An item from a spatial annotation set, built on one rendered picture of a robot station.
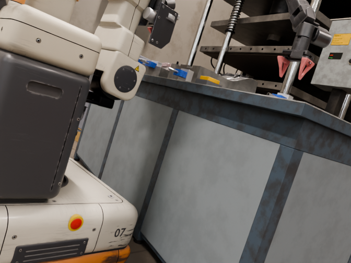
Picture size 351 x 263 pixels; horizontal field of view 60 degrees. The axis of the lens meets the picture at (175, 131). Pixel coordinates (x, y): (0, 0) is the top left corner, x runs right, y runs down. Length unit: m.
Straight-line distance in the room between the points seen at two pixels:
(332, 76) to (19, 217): 1.73
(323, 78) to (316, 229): 1.10
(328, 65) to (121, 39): 1.31
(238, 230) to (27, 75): 0.76
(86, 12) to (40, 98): 3.46
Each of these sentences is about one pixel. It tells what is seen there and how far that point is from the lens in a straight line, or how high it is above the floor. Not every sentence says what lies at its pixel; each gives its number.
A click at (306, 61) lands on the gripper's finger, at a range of 1.20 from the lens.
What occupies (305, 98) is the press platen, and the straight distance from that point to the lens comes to 2.25.
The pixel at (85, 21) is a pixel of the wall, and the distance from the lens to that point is 4.28.
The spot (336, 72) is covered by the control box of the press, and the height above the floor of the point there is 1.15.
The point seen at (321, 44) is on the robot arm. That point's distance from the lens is 1.31.
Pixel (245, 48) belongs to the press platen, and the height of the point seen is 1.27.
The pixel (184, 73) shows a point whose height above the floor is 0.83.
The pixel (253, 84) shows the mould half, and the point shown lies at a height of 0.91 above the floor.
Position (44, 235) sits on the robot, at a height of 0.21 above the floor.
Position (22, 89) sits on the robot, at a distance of 0.87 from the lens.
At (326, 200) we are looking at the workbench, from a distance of 1.16.
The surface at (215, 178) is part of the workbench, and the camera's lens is 1.12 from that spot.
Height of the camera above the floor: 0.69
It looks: 5 degrees down
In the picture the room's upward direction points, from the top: 18 degrees clockwise
